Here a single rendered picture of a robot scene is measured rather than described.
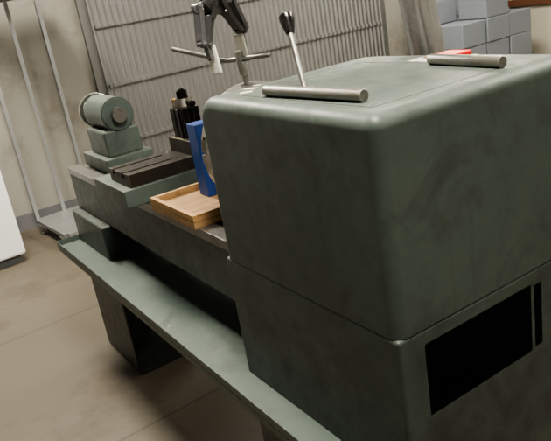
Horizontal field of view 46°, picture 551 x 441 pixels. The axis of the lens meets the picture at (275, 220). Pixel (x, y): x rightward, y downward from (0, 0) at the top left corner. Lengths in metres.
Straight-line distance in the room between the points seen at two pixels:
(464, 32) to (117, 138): 4.57
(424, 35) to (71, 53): 3.80
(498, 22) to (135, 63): 3.59
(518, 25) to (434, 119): 6.28
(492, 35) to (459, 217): 5.89
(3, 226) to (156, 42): 2.01
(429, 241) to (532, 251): 0.29
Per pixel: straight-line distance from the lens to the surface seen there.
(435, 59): 1.39
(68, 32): 5.39
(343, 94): 1.13
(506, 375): 1.41
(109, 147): 2.69
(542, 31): 7.93
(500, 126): 1.21
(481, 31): 6.89
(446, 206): 1.14
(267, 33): 6.14
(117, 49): 5.46
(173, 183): 2.19
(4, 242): 4.61
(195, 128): 1.97
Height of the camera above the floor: 1.46
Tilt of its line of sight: 20 degrees down
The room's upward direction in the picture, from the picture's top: 10 degrees counter-clockwise
